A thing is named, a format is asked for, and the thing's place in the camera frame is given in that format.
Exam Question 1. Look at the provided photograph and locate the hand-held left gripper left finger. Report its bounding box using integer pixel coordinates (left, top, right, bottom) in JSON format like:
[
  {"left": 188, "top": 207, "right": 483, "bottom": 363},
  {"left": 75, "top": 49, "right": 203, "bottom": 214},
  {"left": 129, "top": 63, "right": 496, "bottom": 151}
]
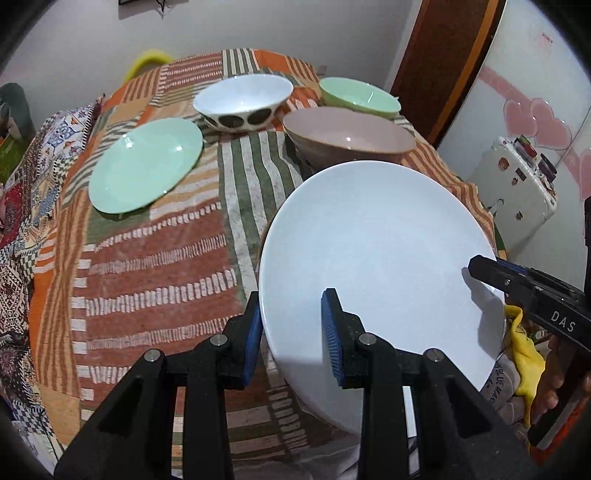
[{"left": 54, "top": 291, "right": 264, "bottom": 480}]

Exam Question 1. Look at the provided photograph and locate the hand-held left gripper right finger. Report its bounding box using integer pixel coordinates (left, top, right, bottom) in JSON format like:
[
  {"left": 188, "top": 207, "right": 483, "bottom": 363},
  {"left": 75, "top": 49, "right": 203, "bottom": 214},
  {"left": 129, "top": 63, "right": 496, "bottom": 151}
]
[{"left": 321, "top": 287, "right": 539, "bottom": 480}]

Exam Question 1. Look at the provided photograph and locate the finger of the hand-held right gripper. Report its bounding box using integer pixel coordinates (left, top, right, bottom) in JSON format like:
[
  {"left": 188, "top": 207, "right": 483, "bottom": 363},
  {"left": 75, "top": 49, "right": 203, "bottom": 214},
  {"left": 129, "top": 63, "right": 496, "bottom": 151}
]
[
  {"left": 499, "top": 260, "right": 591, "bottom": 301},
  {"left": 468, "top": 254, "right": 591, "bottom": 340}
]

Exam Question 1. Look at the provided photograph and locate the large white plate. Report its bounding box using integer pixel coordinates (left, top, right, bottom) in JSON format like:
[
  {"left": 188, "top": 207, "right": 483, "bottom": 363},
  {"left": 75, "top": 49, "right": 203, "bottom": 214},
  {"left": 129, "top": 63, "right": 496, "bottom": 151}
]
[{"left": 259, "top": 160, "right": 506, "bottom": 437}]

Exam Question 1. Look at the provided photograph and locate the light green plate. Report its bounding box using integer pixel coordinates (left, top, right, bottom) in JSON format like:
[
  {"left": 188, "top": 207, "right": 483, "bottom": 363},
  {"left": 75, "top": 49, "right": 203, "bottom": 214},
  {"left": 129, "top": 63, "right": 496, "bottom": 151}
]
[{"left": 89, "top": 117, "right": 204, "bottom": 214}]

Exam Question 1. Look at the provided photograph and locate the pink beige bowl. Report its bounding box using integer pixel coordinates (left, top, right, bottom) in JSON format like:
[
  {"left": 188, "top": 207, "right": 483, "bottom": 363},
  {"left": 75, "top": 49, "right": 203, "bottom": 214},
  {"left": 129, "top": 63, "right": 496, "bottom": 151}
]
[{"left": 283, "top": 107, "right": 416, "bottom": 169}]

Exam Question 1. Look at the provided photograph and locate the white bowl with black spots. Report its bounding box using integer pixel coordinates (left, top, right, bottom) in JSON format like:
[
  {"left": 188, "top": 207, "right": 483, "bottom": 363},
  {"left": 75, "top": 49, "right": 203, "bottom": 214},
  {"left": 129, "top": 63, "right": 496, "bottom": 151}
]
[{"left": 192, "top": 74, "right": 294, "bottom": 134}]

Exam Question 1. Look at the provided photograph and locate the person's right hand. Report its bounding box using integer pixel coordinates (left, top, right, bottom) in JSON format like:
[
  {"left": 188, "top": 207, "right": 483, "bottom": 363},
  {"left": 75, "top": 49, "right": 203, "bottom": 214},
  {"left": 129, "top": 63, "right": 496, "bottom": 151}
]
[{"left": 531, "top": 335, "right": 578, "bottom": 421}]

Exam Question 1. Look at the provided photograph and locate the yellow cloth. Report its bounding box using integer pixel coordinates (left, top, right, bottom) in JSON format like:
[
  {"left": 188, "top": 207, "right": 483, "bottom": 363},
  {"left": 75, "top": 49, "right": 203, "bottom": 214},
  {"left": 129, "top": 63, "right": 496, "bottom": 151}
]
[{"left": 504, "top": 305, "right": 546, "bottom": 425}]

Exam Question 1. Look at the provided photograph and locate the grey printed cloth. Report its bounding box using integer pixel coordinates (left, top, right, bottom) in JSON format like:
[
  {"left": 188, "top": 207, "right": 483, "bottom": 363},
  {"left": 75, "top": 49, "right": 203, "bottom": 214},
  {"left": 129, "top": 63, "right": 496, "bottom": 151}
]
[{"left": 480, "top": 355, "right": 532, "bottom": 439}]

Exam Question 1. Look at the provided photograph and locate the white appliance with stickers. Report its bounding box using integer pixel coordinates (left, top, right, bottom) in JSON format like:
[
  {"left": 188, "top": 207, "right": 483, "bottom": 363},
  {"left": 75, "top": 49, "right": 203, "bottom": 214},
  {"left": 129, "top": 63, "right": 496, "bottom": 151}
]
[{"left": 466, "top": 136, "right": 558, "bottom": 259}]

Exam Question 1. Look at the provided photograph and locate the striped patchwork tablecloth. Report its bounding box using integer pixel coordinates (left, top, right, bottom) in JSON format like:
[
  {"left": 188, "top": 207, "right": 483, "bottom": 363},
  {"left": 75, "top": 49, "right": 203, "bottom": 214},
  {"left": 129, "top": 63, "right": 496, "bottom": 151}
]
[{"left": 28, "top": 48, "right": 509, "bottom": 480}]

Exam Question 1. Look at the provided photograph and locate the brown wooden door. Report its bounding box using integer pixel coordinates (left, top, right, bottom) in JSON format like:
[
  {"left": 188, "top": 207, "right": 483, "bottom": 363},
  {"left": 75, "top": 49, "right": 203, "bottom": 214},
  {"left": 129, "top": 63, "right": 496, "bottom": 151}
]
[{"left": 390, "top": 0, "right": 502, "bottom": 149}]

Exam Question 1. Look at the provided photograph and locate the light green bowl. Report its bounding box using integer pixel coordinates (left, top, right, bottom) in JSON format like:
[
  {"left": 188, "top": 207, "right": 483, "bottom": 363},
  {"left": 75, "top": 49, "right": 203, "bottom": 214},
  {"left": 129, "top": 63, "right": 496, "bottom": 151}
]
[{"left": 320, "top": 77, "right": 401, "bottom": 120}]

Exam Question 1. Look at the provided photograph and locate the patterned quilt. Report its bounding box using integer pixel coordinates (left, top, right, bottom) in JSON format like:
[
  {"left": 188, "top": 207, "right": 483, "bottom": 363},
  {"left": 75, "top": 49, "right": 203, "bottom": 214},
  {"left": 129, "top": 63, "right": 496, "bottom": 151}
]
[{"left": 0, "top": 97, "right": 105, "bottom": 462}]

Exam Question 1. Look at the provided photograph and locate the yellow curved object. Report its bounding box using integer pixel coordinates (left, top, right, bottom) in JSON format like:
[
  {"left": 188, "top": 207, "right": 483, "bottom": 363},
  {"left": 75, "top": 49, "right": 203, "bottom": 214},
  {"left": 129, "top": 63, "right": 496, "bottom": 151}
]
[{"left": 126, "top": 49, "right": 172, "bottom": 81}]

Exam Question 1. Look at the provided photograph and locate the grey green stuffed toy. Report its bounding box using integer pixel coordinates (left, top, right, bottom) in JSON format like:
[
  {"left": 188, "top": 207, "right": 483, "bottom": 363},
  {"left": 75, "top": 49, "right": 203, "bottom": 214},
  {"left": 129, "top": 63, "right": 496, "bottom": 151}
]
[{"left": 0, "top": 83, "right": 35, "bottom": 139}]

